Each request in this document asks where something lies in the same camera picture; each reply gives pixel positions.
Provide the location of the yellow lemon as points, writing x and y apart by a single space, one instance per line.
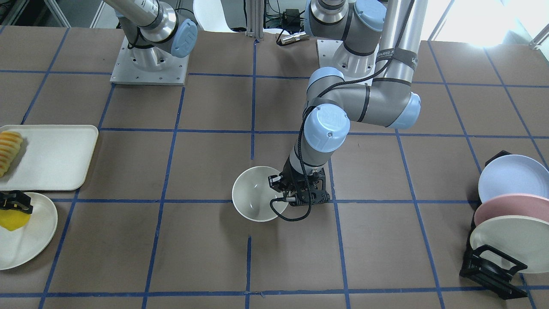
12 220

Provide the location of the cream plate in rack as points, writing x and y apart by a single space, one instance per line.
525 239

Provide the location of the cream round plate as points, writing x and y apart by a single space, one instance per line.
20 246

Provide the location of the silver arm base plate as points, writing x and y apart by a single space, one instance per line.
151 66
332 53

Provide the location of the black plate rack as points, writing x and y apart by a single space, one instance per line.
488 274

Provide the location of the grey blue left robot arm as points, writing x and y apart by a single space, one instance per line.
365 27

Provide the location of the light blue plate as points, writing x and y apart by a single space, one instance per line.
512 174

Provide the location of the silver cylindrical connector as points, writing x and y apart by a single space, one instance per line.
294 38

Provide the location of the sliced yellow orange fruit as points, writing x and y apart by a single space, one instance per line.
10 145

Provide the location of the black power adapter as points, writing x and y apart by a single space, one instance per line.
291 20

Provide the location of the cream rectangular tray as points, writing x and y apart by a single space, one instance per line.
51 158

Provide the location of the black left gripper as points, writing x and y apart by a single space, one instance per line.
292 177

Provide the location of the pink plate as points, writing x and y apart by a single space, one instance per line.
513 204

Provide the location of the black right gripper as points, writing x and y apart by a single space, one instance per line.
14 201

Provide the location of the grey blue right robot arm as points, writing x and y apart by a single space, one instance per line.
156 23

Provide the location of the aluminium frame post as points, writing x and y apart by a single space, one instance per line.
255 10

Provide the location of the white ceramic bowl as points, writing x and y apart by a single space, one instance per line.
251 194

